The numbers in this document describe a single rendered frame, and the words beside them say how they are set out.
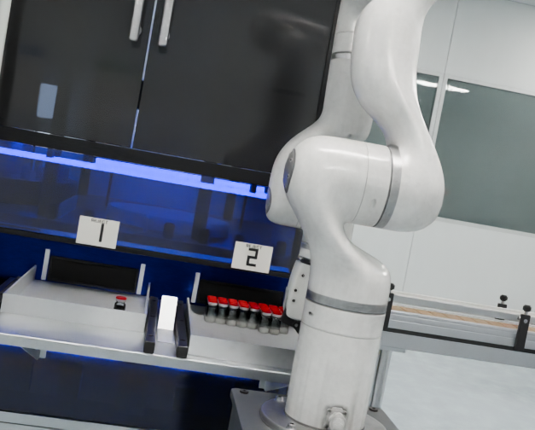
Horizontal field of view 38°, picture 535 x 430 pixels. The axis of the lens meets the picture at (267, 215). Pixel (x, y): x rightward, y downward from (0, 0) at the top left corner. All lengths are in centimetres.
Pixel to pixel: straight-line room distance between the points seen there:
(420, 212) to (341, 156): 14
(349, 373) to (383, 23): 50
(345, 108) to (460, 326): 84
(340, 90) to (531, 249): 584
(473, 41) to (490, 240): 169
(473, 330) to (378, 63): 101
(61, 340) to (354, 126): 60
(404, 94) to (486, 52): 576
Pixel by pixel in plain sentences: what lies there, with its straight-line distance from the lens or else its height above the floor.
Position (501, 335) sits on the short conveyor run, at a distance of 202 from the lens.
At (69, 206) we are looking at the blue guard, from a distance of 170.
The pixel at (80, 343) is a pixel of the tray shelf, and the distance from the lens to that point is 134.
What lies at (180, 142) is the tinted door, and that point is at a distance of 169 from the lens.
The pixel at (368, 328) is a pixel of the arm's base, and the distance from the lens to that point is 111.
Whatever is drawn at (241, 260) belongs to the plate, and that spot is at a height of 101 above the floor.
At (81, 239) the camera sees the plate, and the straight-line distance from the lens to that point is 170.
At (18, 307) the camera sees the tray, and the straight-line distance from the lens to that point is 148.
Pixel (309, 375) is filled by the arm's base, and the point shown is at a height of 94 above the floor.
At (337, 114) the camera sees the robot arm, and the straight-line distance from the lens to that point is 130.
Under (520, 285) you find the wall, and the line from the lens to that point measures 708.
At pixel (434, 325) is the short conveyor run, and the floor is 91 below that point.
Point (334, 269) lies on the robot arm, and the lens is 109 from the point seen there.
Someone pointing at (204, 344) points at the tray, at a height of 90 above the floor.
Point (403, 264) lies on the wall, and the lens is 666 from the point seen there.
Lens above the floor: 123
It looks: 4 degrees down
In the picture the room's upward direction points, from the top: 10 degrees clockwise
